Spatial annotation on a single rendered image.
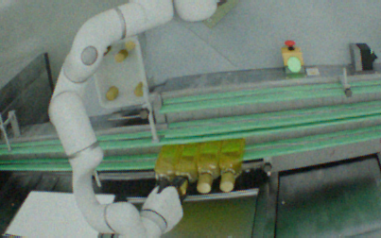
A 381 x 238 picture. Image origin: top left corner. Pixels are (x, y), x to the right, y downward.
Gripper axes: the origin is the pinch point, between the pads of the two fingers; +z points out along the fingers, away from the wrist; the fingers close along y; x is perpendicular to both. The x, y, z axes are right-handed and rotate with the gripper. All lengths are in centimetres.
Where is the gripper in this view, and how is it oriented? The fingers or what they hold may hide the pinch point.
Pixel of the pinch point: (179, 189)
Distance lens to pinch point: 120.4
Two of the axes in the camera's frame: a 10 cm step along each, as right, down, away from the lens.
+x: -9.0, 0.0, 4.4
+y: -1.9, -9.0, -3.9
